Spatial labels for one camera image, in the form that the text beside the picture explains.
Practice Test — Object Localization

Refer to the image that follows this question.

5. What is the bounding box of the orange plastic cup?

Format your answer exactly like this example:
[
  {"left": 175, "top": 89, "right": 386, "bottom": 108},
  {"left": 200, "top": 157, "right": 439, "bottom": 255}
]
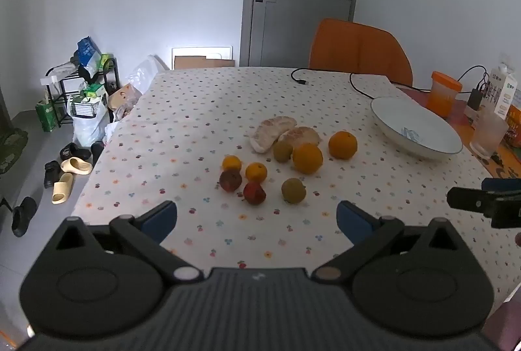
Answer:
[{"left": 426, "top": 71, "right": 463, "bottom": 118}]

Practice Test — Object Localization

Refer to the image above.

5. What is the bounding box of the green patterned cushion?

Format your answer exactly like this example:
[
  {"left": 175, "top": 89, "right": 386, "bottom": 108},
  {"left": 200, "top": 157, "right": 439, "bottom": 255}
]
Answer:
[{"left": 0, "top": 127, "right": 29, "bottom": 176}]

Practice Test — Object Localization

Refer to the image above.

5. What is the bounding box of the large orange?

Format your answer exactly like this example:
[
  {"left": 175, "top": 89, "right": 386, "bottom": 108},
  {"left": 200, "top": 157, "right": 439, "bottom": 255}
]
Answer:
[
  {"left": 328, "top": 131, "right": 358, "bottom": 160},
  {"left": 292, "top": 143, "right": 324, "bottom": 175}
]

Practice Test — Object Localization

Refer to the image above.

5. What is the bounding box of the beige slipper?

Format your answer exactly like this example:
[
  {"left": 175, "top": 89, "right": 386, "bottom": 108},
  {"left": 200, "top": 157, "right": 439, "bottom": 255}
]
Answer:
[
  {"left": 61, "top": 157, "right": 92, "bottom": 175},
  {"left": 52, "top": 173, "right": 75, "bottom": 205}
]

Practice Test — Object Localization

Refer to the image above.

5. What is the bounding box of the green carton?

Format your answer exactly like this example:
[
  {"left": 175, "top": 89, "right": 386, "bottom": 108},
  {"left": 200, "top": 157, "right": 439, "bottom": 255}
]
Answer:
[{"left": 36, "top": 99, "right": 58, "bottom": 132}]

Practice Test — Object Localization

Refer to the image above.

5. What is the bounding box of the brown paper bag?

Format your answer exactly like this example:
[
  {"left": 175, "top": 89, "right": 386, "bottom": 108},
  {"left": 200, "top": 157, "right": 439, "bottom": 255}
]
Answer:
[{"left": 106, "top": 83, "right": 142, "bottom": 119}]

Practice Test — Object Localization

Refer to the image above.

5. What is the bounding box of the peeled pomelo segment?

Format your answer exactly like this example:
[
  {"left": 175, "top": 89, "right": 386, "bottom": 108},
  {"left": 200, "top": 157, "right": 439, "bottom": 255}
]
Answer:
[
  {"left": 249, "top": 116, "right": 298, "bottom": 153},
  {"left": 278, "top": 126, "right": 321, "bottom": 148}
]

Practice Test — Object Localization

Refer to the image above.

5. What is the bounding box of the clear plastic bag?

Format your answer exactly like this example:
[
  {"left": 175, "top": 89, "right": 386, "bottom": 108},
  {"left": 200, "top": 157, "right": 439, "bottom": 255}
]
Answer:
[{"left": 124, "top": 55, "right": 169, "bottom": 95}]

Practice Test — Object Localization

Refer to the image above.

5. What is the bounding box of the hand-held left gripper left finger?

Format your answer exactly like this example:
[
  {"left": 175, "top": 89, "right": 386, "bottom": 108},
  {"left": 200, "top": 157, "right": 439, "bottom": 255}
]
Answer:
[{"left": 44, "top": 200, "right": 204, "bottom": 286}]

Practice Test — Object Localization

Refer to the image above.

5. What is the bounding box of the white board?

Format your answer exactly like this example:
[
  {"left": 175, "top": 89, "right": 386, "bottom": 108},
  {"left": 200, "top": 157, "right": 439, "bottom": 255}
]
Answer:
[{"left": 171, "top": 46, "right": 232, "bottom": 70}]

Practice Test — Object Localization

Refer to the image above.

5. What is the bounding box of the orange chair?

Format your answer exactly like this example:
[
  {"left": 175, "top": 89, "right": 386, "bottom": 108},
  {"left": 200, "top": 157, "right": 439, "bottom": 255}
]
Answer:
[{"left": 308, "top": 18, "right": 414, "bottom": 87}]

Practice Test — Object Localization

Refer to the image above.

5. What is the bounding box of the black charger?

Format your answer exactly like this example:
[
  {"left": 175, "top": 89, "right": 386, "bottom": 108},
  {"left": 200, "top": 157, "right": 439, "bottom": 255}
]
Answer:
[{"left": 467, "top": 88, "right": 485, "bottom": 111}]

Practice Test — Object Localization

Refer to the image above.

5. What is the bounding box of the black charger cable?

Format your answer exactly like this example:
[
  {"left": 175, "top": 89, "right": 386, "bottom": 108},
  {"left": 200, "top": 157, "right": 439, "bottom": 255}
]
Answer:
[{"left": 455, "top": 65, "right": 489, "bottom": 91}]

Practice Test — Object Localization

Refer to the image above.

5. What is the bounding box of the black USB cable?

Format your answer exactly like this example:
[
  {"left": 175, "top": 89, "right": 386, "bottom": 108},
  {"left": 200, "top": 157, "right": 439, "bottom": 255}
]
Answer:
[{"left": 290, "top": 68, "right": 379, "bottom": 101}]

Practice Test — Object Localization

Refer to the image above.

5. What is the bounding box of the frosted drinking glass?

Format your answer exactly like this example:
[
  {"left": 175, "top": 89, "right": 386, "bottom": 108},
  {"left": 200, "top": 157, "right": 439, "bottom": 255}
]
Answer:
[{"left": 470, "top": 107, "right": 509, "bottom": 160}]

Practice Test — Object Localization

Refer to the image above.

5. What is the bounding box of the green round fruit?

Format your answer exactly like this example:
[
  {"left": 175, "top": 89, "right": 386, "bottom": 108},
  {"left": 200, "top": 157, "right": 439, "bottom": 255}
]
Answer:
[
  {"left": 272, "top": 140, "right": 294, "bottom": 163},
  {"left": 281, "top": 177, "right": 307, "bottom": 204}
]

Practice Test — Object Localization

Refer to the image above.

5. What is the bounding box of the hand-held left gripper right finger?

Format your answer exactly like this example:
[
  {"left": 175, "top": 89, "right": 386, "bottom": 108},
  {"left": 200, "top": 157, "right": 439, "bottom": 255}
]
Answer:
[{"left": 313, "top": 201, "right": 469, "bottom": 283}]

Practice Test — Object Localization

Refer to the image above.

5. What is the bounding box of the black shoe rack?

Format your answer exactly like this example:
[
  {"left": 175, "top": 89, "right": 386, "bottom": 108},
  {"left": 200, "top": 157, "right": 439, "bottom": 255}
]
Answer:
[{"left": 46, "top": 58, "right": 120, "bottom": 128}]

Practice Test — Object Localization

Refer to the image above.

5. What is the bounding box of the red patterned table mat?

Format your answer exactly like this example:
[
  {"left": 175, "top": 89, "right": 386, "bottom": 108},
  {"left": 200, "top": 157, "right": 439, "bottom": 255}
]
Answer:
[{"left": 397, "top": 86, "right": 521, "bottom": 183}]

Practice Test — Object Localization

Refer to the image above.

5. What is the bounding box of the blue and white bag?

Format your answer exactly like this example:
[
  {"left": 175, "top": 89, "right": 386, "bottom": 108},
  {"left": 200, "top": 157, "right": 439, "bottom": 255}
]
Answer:
[{"left": 77, "top": 36, "right": 102, "bottom": 69}]

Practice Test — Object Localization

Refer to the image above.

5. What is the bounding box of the cardboard sheet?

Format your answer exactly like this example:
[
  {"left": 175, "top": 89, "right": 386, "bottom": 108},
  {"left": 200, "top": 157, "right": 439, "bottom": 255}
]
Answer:
[{"left": 174, "top": 55, "right": 236, "bottom": 69}]

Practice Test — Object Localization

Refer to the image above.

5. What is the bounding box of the white bowl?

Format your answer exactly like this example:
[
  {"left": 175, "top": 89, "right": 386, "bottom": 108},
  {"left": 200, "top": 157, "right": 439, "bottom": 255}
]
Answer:
[{"left": 370, "top": 96, "right": 464, "bottom": 161}]

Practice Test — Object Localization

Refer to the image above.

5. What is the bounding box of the white milk carton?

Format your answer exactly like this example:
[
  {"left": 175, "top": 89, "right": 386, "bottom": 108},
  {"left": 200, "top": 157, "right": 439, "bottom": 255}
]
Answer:
[{"left": 484, "top": 64, "right": 518, "bottom": 119}]

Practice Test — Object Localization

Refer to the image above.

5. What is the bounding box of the red round fruit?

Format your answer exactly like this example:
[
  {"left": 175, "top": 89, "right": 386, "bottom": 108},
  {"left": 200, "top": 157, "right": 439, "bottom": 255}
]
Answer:
[
  {"left": 243, "top": 181, "right": 267, "bottom": 206},
  {"left": 219, "top": 169, "right": 243, "bottom": 193}
]

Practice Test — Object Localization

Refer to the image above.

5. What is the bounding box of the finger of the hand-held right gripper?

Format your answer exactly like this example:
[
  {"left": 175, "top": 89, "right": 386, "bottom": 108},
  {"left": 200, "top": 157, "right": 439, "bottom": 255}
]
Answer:
[
  {"left": 446, "top": 187, "right": 521, "bottom": 230},
  {"left": 481, "top": 178, "right": 521, "bottom": 193}
]

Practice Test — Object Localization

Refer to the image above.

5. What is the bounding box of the white plastic bag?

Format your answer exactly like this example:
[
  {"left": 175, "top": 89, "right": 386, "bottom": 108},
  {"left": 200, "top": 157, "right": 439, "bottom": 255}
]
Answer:
[{"left": 71, "top": 94, "right": 110, "bottom": 148}]

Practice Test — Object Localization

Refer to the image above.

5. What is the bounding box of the small orange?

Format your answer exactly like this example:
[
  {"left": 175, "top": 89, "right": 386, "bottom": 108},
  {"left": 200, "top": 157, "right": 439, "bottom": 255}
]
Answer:
[
  {"left": 245, "top": 162, "right": 268, "bottom": 184},
  {"left": 222, "top": 155, "right": 243, "bottom": 173}
]

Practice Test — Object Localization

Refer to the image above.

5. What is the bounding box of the black slipper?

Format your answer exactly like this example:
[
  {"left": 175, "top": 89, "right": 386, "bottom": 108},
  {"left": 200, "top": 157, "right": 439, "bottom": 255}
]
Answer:
[
  {"left": 44, "top": 161, "right": 62, "bottom": 189},
  {"left": 60, "top": 143, "right": 92, "bottom": 161},
  {"left": 90, "top": 141, "right": 106, "bottom": 166},
  {"left": 11, "top": 196, "right": 38, "bottom": 238}
]

